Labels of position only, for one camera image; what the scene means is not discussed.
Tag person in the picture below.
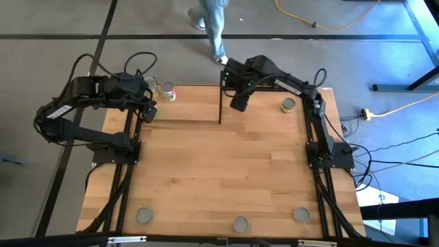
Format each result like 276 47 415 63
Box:
195 0 230 67

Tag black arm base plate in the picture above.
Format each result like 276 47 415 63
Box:
306 141 356 169
91 137 142 165

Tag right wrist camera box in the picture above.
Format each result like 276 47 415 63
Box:
229 93 250 113

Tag dark grey floor object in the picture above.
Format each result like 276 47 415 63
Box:
0 152 27 166

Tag strawberry dessert can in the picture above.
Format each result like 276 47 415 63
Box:
233 215 250 234

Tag black aluminium frame rail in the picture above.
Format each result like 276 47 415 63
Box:
78 84 143 237
301 86 366 238
222 85 309 93

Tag thin black floor cable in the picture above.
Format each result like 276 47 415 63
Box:
372 132 439 154

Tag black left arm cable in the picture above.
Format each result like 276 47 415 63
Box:
70 51 158 89

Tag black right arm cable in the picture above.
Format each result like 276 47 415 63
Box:
236 67 328 100

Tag silver metal bracket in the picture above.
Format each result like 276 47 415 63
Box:
108 235 147 244
297 239 337 247

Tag black aluminium frame beam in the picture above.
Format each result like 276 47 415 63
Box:
0 233 439 247

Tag short teal can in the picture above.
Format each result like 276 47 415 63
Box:
136 207 154 225

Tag short green orange-fruit can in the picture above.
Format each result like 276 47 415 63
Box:
280 97 297 114

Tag yellow floor cable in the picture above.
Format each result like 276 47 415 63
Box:
274 0 382 32
368 91 439 118

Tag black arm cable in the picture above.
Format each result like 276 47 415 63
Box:
70 51 158 89
236 67 328 100

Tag yellow Carrots can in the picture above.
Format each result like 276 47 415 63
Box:
143 76 160 100

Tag white sheet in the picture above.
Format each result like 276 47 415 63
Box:
355 187 401 236

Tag short tin can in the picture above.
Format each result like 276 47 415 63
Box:
292 207 311 224

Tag thick black floor cable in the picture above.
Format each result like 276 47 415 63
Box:
370 159 439 169

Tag black metal beam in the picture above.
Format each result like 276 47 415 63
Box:
359 197 439 221

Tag black metal desk frame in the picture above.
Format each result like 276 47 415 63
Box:
372 0 439 93

